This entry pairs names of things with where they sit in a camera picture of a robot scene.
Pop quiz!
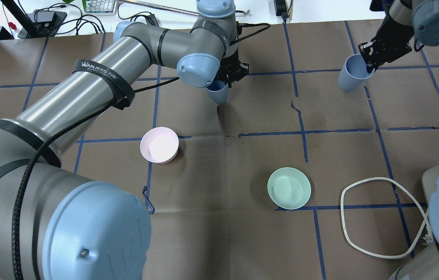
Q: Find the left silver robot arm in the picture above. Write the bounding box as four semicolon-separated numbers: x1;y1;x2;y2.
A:
0;0;239;280

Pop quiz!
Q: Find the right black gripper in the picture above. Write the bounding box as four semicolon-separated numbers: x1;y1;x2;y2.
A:
358;16;414;74

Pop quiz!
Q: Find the black power adapter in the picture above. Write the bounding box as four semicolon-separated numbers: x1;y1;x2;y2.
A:
31;10;57;26

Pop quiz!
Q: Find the blue cup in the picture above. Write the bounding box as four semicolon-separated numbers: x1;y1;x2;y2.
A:
338;54;375;92
205;81;230;105

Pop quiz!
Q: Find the pink bowl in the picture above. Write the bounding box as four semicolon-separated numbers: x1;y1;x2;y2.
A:
139;126;179;164

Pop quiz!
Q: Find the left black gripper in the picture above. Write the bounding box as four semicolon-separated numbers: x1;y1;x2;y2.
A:
215;43;249;89

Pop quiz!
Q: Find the mint green bowl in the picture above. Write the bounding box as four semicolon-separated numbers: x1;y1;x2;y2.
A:
267;167;312;210

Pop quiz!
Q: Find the white power cord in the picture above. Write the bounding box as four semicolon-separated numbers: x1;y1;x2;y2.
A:
340;177;434;259

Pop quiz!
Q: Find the black strap on arm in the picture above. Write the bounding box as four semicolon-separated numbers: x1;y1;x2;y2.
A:
72;59;136;110

